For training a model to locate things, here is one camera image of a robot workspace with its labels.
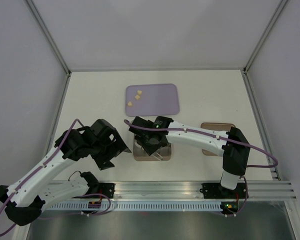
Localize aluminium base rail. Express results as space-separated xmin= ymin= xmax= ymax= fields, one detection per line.
xmin=39 ymin=181 xmax=297 ymax=201

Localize beige chocolate box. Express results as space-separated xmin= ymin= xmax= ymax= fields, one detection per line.
xmin=132 ymin=140 xmax=172 ymax=162

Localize right aluminium frame post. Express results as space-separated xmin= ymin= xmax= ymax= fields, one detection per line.
xmin=242 ymin=0 xmax=290 ymax=75

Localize white metal tongs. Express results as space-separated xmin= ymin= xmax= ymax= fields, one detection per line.
xmin=134 ymin=148 xmax=164 ymax=162

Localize aluminium frame post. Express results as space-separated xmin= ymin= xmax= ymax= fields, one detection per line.
xmin=242 ymin=0 xmax=290 ymax=75
xmin=24 ymin=0 xmax=71 ymax=76

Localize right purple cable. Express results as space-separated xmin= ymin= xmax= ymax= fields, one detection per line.
xmin=123 ymin=119 xmax=279 ymax=218

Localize white slotted cable duct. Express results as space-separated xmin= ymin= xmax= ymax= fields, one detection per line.
xmin=49 ymin=200 xmax=222 ymax=212

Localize purple plastic tray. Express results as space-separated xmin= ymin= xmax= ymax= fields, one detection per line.
xmin=125 ymin=83 xmax=180 ymax=117

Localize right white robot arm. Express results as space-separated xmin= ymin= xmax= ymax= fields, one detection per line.
xmin=124 ymin=116 xmax=251 ymax=198

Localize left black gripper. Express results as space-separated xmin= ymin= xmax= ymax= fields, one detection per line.
xmin=90 ymin=130 xmax=131 ymax=170

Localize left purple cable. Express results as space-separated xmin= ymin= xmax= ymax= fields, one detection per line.
xmin=0 ymin=118 xmax=91 ymax=237

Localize left aluminium frame post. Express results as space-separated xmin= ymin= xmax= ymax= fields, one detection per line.
xmin=24 ymin=0 xmax=71 ymax=76

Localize beige box lid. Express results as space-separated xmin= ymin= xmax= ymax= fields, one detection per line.
xmin=200 ymin=122 xmax=236 ymax=157

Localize purple cable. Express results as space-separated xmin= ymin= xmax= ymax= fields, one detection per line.
xmin=0 ymin=118 xmax=91 ymax=237
xmin=123 ymin=119 xmax=279 ymax=218

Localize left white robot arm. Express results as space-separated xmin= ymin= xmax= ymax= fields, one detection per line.
xmin=0 ymin=119 xmax=130 ymax=226

